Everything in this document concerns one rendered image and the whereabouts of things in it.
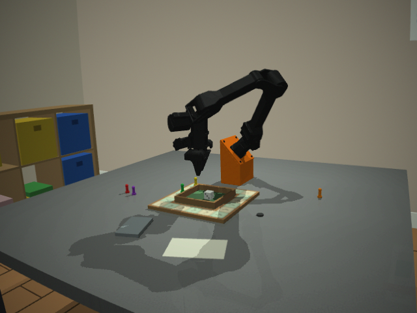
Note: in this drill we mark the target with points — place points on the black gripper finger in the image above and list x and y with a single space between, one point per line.
207 152
198 165

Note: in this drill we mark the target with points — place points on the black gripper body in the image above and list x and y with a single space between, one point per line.
200 142

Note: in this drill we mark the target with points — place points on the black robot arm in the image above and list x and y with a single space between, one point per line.
209 103

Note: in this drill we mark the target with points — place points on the white die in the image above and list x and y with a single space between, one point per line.
208 195

